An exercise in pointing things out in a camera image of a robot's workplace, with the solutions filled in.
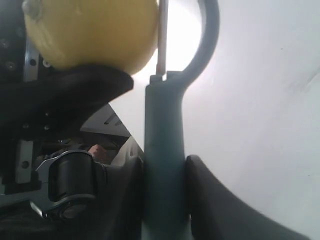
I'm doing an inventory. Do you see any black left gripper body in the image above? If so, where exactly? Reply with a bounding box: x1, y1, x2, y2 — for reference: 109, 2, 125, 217
0, 0, 106, 195

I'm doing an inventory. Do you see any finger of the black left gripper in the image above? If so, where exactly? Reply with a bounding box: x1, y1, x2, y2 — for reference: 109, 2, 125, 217
14, 65, 134, 118

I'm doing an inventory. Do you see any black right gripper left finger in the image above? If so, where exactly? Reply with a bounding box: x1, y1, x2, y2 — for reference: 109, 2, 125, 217
104, 157, 144, 240

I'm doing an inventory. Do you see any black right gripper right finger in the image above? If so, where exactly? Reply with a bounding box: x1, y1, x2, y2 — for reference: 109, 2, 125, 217
185, 155, 308, 240

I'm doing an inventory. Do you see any teal handled peeler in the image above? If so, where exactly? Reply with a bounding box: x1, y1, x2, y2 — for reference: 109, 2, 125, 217
141, 0, 220, 240

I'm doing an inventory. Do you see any yellow lemon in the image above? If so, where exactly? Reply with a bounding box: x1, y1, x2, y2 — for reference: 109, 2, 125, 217
22, 0, 159, 75

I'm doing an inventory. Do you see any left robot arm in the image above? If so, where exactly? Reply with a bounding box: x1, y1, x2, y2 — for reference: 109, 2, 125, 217
0, 0, 143, 240

